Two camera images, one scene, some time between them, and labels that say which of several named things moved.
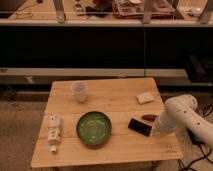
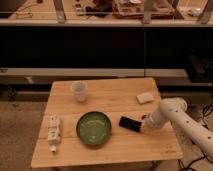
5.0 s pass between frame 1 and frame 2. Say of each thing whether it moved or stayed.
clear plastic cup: stayed
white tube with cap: stayed
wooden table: stayed
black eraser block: moved
